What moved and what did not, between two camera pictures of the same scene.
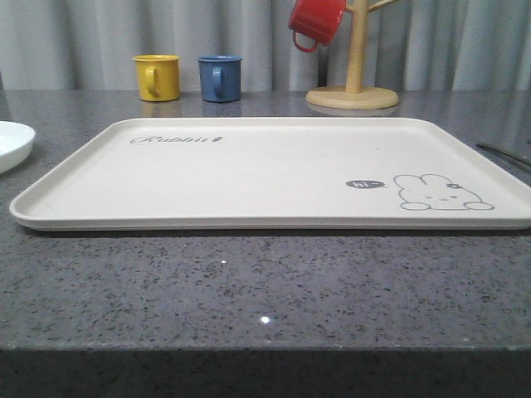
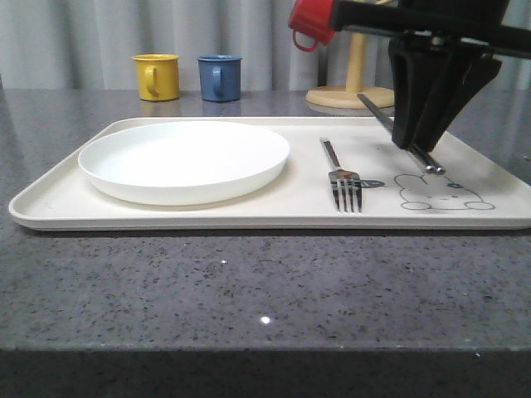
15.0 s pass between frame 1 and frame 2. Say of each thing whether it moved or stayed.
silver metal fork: moved
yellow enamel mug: stayed
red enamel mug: stayed
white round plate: moved
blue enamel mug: stayed
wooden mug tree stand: stayed
